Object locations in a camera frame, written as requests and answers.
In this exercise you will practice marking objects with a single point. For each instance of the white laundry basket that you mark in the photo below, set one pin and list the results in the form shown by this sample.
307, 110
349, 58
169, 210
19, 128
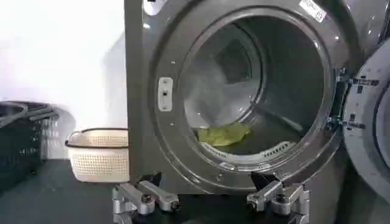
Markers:
99, 156

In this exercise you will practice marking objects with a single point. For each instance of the round dryer door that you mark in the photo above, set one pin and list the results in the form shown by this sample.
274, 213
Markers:
367, 121

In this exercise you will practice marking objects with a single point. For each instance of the green cloth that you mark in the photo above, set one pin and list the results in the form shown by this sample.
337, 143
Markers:
223, 134

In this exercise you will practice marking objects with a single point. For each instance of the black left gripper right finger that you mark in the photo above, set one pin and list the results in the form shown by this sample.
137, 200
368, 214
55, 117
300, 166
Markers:
277, 198

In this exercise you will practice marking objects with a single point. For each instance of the dark laundry basket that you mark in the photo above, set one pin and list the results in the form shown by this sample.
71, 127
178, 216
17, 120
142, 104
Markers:
21, 137

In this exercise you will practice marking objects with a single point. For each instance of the grey front-load dryer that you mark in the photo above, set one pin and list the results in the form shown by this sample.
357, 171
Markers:
243, 91

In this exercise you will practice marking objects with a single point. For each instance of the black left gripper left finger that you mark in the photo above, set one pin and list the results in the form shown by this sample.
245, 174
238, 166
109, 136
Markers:
143, 198

